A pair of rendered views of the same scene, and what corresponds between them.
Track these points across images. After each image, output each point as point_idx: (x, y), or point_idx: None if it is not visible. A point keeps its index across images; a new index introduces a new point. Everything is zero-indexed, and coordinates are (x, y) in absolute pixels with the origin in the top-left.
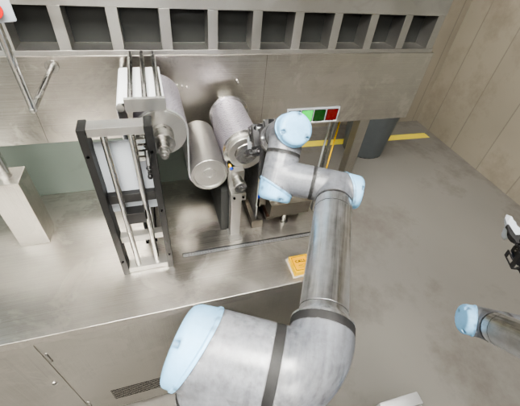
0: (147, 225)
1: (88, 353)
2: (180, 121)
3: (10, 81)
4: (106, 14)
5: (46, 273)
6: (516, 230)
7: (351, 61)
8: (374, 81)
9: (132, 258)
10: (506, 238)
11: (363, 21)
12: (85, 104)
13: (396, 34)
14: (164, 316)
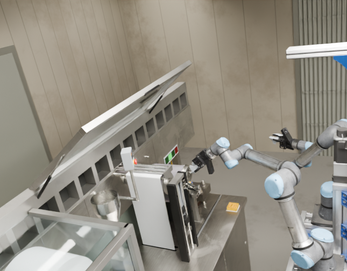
0: (189, 224)
1: None
2: (171, 173)
3: (83, 213)
4: (107, 157)
5: None
6: (276, 138)
7: (172, 123)
8: (181, 127)
9: (181, 257)
10: (275, 142)
11: (166, 107)
12: None
13: (177, 105)
14: (220, 258)
